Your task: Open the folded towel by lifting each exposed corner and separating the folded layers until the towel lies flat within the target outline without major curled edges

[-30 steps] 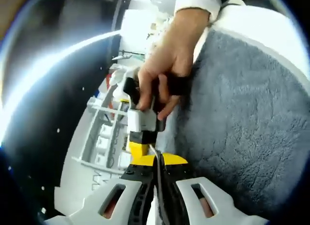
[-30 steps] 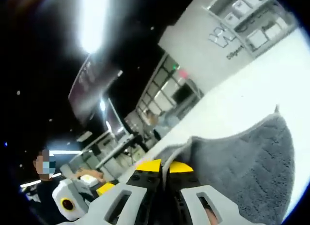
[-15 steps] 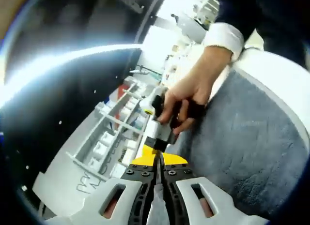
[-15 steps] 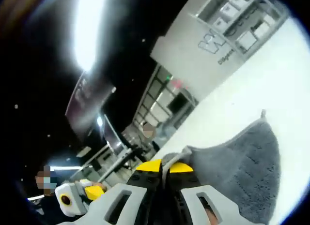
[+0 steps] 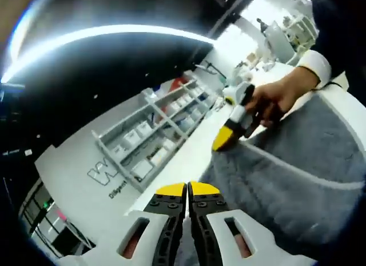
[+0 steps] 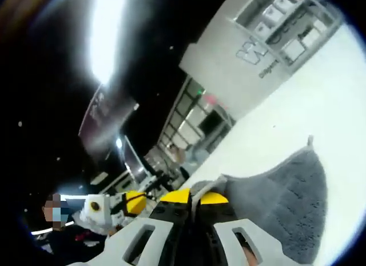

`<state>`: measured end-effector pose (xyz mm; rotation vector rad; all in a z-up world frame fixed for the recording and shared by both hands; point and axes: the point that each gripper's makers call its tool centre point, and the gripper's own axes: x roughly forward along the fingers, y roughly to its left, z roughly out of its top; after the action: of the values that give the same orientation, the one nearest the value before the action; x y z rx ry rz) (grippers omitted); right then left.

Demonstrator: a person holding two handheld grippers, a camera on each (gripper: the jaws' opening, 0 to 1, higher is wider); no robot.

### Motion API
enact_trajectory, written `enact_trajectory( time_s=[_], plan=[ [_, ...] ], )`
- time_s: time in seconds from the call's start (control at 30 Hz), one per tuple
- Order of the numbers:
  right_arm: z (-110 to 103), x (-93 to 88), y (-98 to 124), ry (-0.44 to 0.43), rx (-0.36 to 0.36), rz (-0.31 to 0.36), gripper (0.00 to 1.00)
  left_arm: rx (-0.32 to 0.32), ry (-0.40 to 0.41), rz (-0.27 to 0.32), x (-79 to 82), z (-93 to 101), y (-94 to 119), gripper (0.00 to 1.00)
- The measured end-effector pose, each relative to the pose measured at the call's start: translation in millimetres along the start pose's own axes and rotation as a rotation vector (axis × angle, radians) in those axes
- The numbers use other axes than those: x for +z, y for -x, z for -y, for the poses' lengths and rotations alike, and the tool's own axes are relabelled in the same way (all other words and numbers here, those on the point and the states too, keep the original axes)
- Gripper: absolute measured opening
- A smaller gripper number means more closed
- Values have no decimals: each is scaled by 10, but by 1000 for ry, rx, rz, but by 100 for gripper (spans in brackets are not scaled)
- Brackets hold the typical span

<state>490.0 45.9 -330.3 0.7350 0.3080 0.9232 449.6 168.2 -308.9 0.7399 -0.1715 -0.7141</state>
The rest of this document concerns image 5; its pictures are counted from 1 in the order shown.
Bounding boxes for grey towel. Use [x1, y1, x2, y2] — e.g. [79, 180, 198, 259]
[174, 90, 366, 266]

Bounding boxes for person's right hand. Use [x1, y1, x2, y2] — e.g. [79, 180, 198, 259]
[245, 67, 320, 129]

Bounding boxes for black floor stand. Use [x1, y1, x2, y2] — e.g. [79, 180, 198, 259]
[196, 61, 228, 84]

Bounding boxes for grey metal shelf rack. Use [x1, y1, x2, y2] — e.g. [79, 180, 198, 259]
[91, 71, 226, 194]

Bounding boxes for white panel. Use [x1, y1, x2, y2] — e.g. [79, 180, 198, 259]
[264, 19, 295, 58]

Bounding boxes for rows of white storage boxes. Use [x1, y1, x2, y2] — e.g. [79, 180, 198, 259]
[113, 85, 212, 178]

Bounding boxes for black metal rack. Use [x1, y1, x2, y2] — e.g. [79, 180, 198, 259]
[18, 177, 97, 251]

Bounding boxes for long ceiling light strip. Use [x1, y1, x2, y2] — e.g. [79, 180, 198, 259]
[0, 24, 215, 84]

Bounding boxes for black cable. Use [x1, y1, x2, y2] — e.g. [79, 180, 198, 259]
[311, 80, 348, 92]

